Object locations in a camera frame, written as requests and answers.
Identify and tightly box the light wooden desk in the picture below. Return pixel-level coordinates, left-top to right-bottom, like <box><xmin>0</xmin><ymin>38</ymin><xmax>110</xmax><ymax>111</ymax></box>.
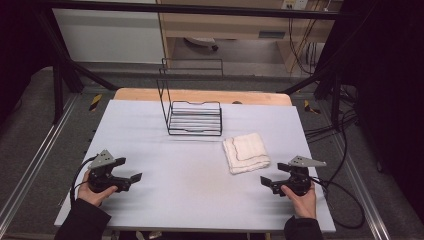
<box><xmin>156</xmin><ymin>0</ymin><xmax>344</xmax><ymax>74</ymax></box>

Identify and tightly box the person's right hand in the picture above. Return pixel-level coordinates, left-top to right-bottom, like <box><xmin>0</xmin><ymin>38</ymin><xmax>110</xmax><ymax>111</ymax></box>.
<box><xmin>280</xmin><ymin>182</ymin><xmax>317</xmax><ymax>220</ymax></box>

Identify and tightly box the black metal frame stand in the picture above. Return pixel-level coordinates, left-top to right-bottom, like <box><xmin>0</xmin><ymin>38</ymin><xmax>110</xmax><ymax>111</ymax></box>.
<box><xmin>33</xmin><ymin>6</ymin><xmax>119</xmax><ymax>125</ymax></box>
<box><xmin>281</xmin><ymin>19</ymin><xmax>359</xmax><ymax>132</ymax></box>

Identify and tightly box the aluminium floor rail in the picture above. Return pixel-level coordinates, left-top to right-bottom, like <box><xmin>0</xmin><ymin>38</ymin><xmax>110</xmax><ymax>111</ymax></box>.
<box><xmin>0</xmin><ymin>94</ymin><xmax>80</xmax><ymax>228</ymax></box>
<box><xmin>331</xmin><ymin>131</ymin><xmax>392</xmax><ymax>240</ymax></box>

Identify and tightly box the hanging cable bundle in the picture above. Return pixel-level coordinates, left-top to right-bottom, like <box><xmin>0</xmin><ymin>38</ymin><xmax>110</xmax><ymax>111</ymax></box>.
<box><xmin>287</xmin><ymin>14</ymin><xmax>318</xmax><ymax>76</ymax></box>

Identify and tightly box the white towel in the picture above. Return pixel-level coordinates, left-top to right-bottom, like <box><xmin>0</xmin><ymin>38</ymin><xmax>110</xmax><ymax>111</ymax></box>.
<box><xmin>222</xmin><ymin>132</ymin><xmax>272</xmax><ymax>175</ymax></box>

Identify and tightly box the white cabinet panel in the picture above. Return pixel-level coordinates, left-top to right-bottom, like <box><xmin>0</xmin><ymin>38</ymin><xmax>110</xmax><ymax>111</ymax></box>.
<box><xmin>51</xmin><ymin>8</ymin><xmax>166</xmax><ymax>65</ymax></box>

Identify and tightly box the white wall socket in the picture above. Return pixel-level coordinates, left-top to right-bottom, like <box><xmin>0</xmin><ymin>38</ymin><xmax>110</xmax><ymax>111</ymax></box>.
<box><xmin>281</xmin><ymin>0</ymin><xmax>309</xmax><ymax>11</ymax></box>

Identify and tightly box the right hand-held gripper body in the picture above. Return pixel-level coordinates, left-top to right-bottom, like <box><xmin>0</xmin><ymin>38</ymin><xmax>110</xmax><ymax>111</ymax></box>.
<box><xmin>271</xmin><ymin>155</ymin><xmax>328</xmax><ymax>197</ymax></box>

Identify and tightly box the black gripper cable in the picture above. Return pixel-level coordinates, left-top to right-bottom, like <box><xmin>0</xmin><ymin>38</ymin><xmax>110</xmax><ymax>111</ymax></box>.
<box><xmin>69</xmin><ymin>156</ymin><xmax>98</xmax><ymax>205</ymax></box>
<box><xmin>310</xmin><ymin>175</ymin><xmax>366</xmax><ymax>230</ymax></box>

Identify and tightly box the black wire rack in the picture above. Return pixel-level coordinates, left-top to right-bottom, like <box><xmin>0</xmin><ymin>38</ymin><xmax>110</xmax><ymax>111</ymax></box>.
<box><xmin>156</xmin><ymin>57</ymin><xmax>225</xmax><ymax>137</ymax></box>

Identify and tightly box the person's left hand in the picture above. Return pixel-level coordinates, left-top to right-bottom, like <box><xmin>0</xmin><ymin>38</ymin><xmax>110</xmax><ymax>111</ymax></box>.
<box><xmin>77</xmin><ymin>169</ymin><xmax>119</xmax><ymax>207</ymax></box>

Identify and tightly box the black horizontal frame bar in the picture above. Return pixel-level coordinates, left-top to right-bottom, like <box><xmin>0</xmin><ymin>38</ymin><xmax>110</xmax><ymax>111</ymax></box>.
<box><xmin>33</xmin><ymin>0</ymin><xmax>349</xmax><ymax>21</ymax></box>

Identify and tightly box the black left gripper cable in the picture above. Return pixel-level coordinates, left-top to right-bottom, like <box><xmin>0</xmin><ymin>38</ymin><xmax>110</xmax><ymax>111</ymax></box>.
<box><xmin>69</xmin><ymin>156</ymin><xmax>98</xmax><ymax>205</ymax></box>

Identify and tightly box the black floor cable bundle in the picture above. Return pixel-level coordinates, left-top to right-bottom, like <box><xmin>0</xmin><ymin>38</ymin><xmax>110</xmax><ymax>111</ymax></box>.
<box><xmin>304</xmin><ymin>108</ymin><xmax>359</xmax><ymax>143</ymax></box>

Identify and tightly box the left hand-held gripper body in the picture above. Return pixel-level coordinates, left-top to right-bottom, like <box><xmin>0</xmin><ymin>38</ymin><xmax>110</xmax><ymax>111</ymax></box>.
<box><xmin>87</xmin><ymin>149</ymin><xmax>132</xmax><ymax>194</ymax></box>

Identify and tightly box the dark curtain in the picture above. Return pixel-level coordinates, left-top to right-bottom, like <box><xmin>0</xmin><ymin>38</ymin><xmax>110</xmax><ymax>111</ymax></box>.
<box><xmin>328</xmin><ymin>0</ymin><xmax>424</xmax><ymax>214</ymax></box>
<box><xmin>0</xmin><ymin>0</ymin><xmax>56</xmax><ymax>121</ymax></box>

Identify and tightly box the grey chair base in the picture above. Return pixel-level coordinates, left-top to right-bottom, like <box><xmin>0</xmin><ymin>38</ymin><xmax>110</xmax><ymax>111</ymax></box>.
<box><xmin>183</xmin><ymin>36</ymin><xmax>220</xmax><ymax>52</ymax></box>

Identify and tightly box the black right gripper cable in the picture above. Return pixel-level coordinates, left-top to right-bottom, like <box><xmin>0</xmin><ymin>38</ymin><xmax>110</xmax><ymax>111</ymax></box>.
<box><xmin>310</xmin><ymin>175</ymin><xmax>366</xmax><ymax>230</ymax></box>

